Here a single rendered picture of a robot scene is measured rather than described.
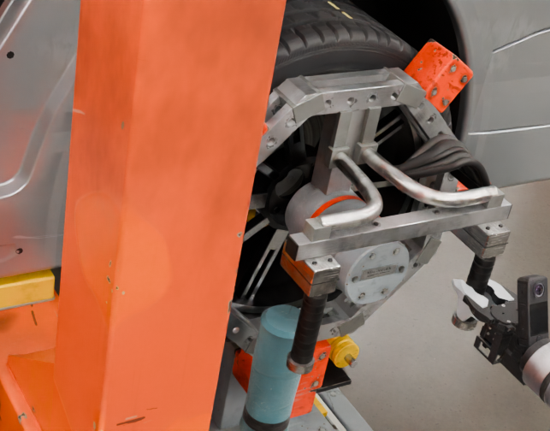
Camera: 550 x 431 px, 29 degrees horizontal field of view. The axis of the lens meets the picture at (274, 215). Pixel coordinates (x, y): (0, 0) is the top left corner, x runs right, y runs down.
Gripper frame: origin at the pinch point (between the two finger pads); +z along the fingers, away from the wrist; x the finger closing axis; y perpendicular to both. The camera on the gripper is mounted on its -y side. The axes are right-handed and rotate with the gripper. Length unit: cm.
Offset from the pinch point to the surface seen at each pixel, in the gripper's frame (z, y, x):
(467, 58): 33.3, -24.2, 18.3
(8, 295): 34, 12, -70
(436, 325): 70, 83, 72
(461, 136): 33.5, -6.5, 22.9
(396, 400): 47, 83, 41
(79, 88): -5, -47, -76
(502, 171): 33.0, 3.6, 37.2
